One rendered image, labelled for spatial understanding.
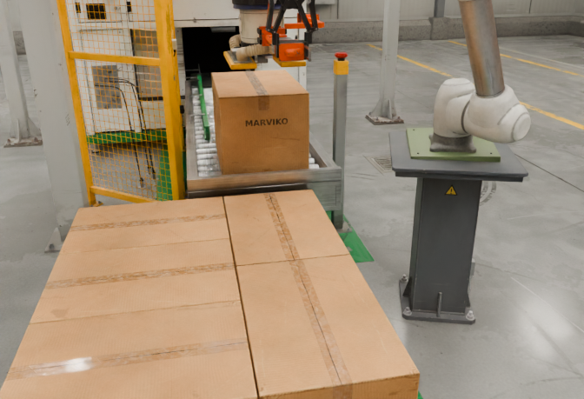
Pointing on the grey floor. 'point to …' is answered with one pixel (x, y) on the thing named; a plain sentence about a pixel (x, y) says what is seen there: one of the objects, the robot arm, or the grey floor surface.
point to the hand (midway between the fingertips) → (292, 47)
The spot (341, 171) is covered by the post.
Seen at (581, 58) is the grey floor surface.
